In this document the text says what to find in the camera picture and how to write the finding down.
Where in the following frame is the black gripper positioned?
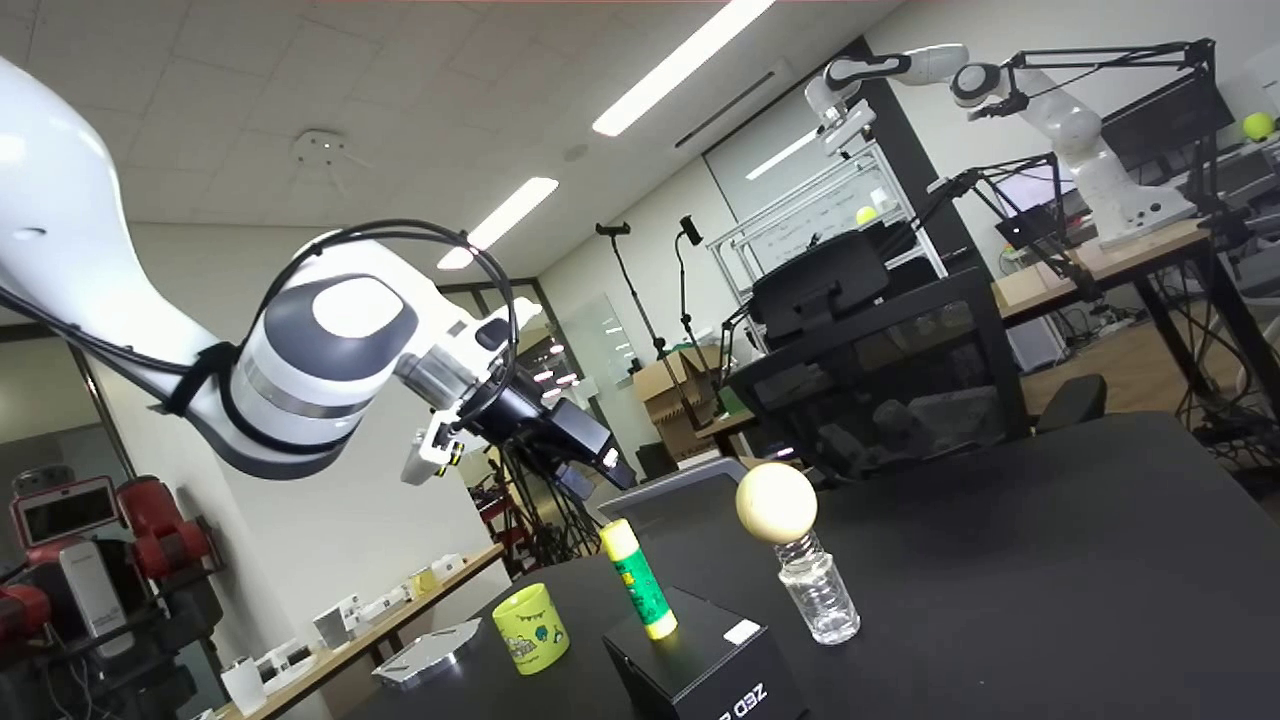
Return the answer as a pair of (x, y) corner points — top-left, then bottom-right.
(459, 378), (638, 492)

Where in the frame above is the green yellow glue stick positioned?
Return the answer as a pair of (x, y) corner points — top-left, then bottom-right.
(602, 520), (675, 641)

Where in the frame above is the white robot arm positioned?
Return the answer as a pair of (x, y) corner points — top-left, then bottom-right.
(0, 60), (638, 492)

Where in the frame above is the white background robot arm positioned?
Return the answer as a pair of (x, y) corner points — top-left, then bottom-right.
(805, 45), (1191, 241)

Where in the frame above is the yellow plastic cup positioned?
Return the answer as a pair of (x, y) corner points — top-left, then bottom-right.
(493, 584), (573, 674)

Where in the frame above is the black rectangular box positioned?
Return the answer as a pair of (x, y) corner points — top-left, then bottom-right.
(605, 586), (809, 720)

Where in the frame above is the pale yellow ball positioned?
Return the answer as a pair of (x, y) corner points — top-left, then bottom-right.
(736, 463), (817, 542)

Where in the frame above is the wooden bench with items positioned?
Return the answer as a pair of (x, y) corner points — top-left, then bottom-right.
(217, 538), (511, 720)

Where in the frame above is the black printer on shelf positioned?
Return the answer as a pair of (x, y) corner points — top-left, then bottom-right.
(749, 232), (887, 346)

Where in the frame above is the black metal shelf rack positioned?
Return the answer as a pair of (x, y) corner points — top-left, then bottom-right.
(724, 78), (1030, 477)

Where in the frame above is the red machine left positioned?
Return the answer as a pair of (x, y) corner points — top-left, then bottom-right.
(0, 477), (223, 720)

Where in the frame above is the wooden desk right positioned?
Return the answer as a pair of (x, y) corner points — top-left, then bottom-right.
(993, 219), (1280, 441)

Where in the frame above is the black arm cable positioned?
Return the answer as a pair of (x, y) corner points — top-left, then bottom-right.
(0, 215), (523, 405)

